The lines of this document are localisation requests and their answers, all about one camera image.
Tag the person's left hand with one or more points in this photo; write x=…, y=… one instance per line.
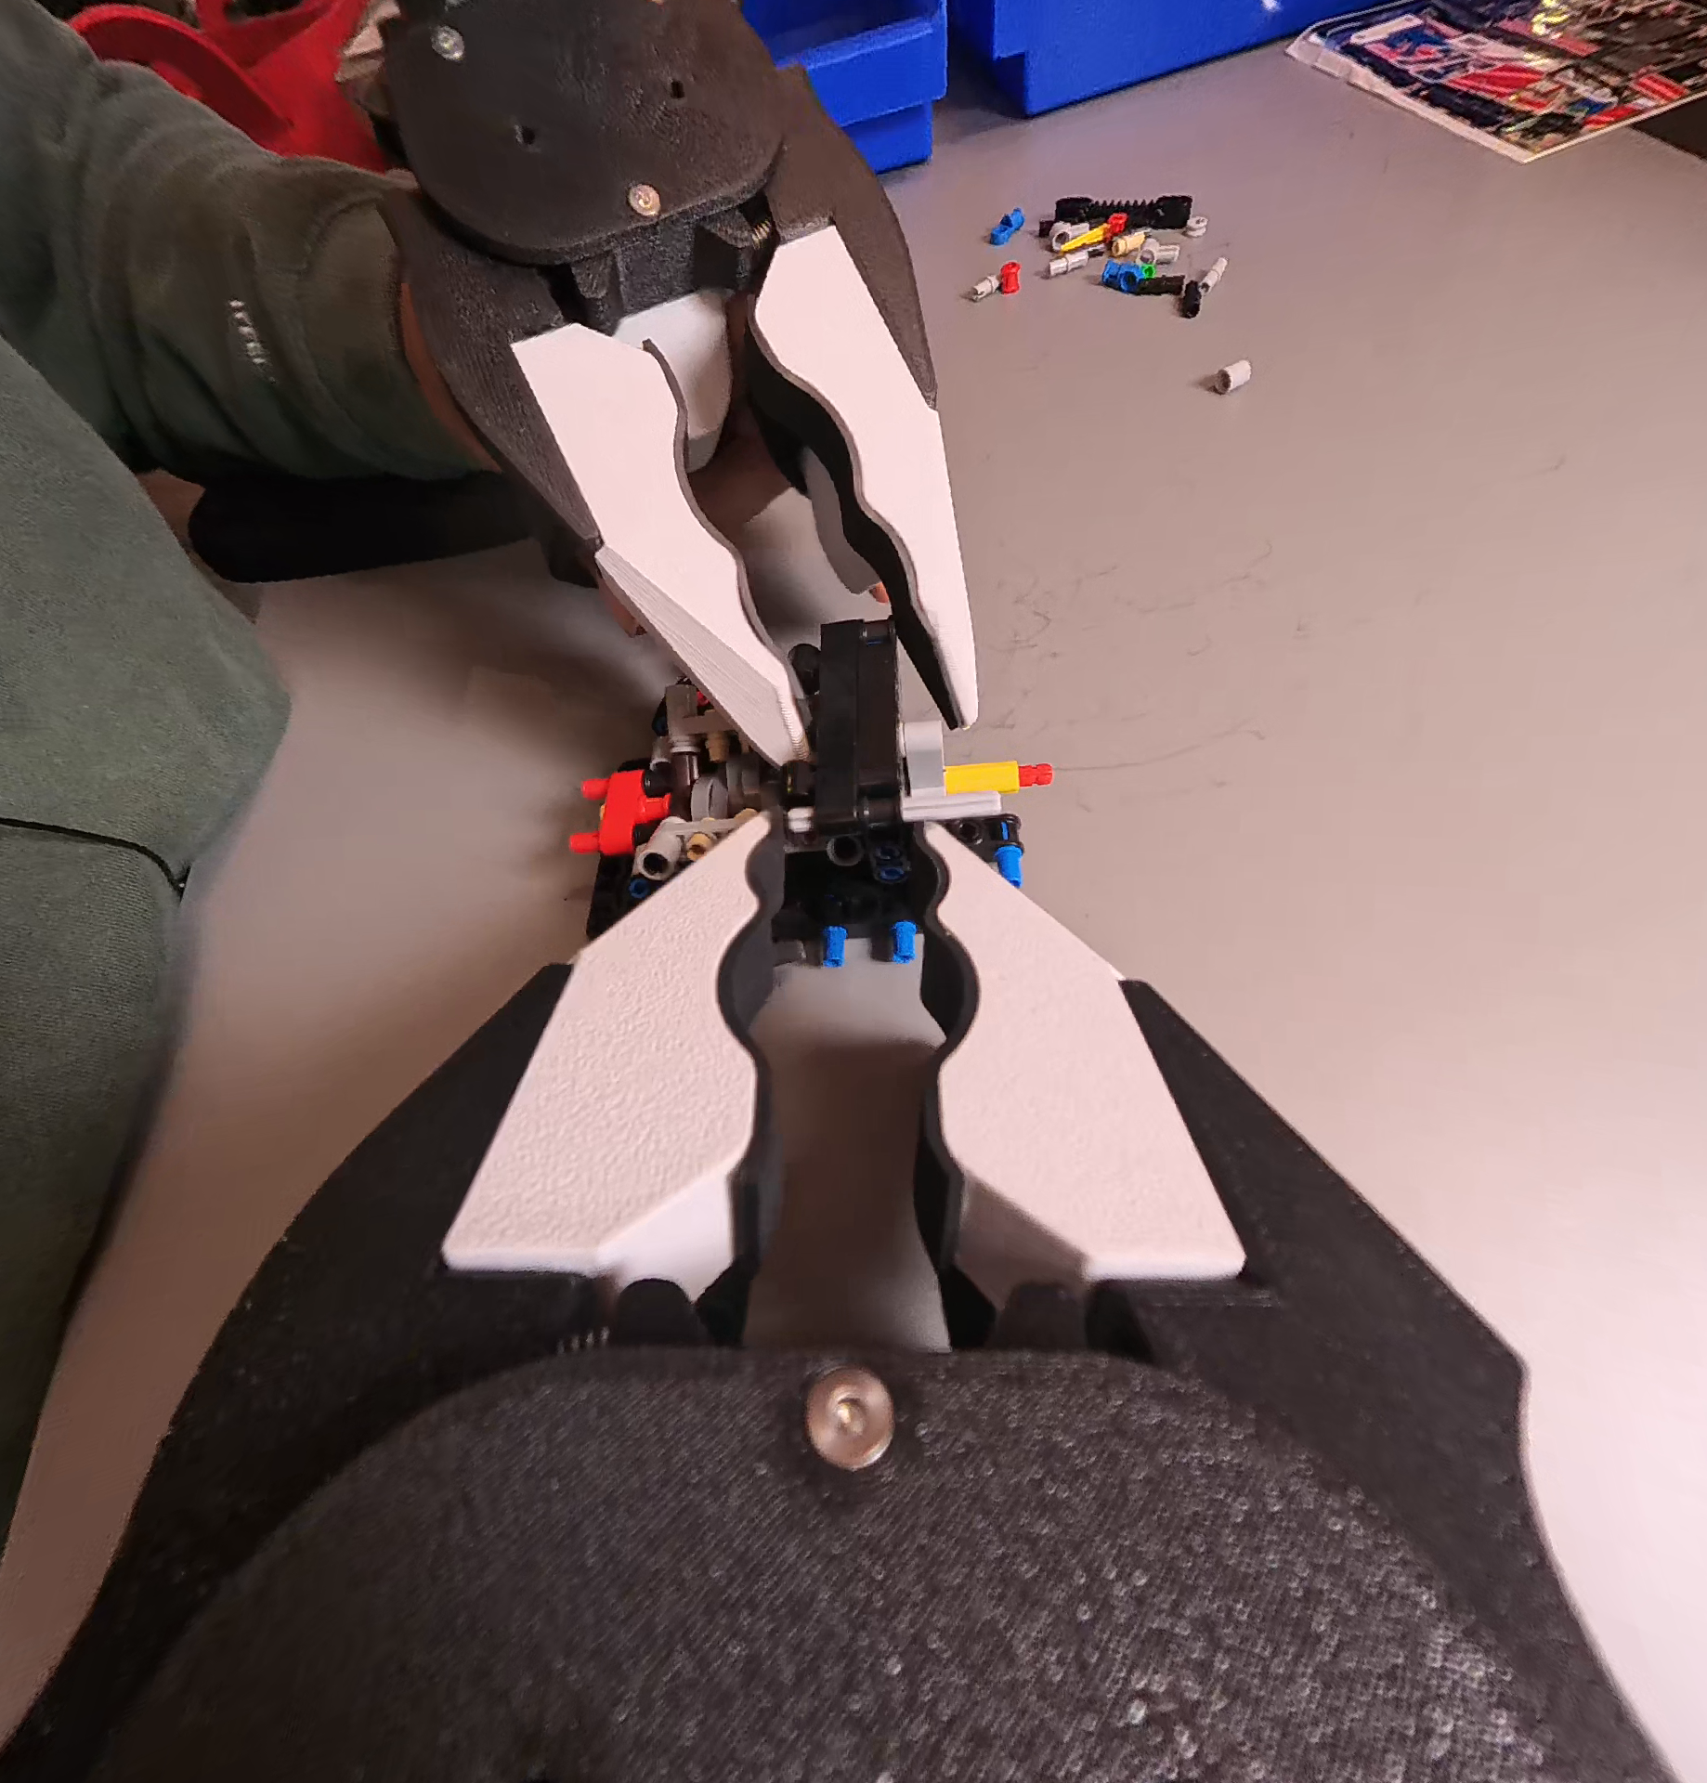
x=757, y=494

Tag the grey lego tube connector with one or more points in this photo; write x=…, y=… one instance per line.
x=1230, y=376

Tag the black desk mat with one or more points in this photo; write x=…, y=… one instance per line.
x=1704, y=131

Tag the lego instruction booklet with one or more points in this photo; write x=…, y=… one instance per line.
x=1495, y=70

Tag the person's left forearm green sleeve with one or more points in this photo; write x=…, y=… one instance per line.
x=172, y=279

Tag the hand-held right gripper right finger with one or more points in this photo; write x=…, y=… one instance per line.
x=1063, y=1115

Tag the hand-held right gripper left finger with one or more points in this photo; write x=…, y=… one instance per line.
x=618, y=1101

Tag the blue plastic storage bin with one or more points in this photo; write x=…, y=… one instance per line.
x=868, y=84
x=1077, y=56

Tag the person's green clothed torso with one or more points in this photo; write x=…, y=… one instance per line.
x=74, y=836

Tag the pile of small lego pieces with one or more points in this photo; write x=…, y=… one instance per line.
x=1119, y=215

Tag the lego car chassis model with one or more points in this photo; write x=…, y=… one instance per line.
x=854, y=724

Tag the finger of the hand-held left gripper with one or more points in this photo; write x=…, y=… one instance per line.
x=868, y=376
x=618, y=446

